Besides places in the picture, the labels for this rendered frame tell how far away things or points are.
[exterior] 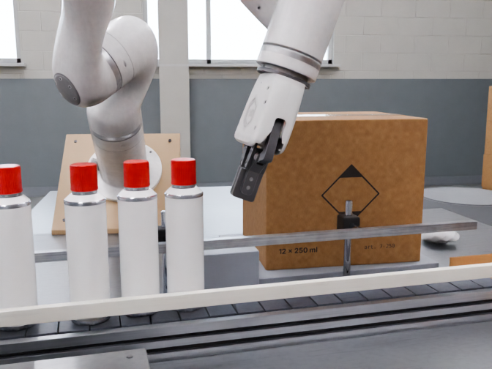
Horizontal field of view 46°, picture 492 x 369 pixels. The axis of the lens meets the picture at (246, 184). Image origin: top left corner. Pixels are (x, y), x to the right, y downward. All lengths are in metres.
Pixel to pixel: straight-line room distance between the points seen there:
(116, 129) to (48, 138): 4.92
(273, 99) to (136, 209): 0.22
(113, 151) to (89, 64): 0.28
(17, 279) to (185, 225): 0.22
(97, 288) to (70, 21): 0.54
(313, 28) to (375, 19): 5.77
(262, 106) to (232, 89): 5.38
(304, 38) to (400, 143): 0.39
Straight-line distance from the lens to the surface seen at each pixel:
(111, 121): 1.27
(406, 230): 0.94
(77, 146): 1.57
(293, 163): 1.01
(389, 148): 1.07
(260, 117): 0.73
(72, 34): 1.13
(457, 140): 6.96
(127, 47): 1.19
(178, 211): 0.75
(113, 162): 1.37
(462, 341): 0.88
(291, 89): 0.74
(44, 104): 6.18
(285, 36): 0.75
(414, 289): 0.91
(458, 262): 1.13
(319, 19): 0.76
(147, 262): 0.77
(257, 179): 0.77
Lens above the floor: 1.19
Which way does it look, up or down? 10 degrees down
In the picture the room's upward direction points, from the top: straight up
